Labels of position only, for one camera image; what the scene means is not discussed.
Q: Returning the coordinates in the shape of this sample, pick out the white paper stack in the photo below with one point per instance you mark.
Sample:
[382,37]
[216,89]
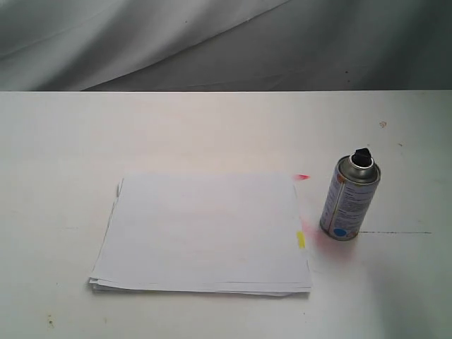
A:
[220,233]

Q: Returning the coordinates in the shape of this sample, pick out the silver spray paint can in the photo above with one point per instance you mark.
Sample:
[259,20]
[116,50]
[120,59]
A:
[352,188]

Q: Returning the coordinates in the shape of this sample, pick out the grey backdrop cloth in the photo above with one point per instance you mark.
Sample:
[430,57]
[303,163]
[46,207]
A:
[225,45]

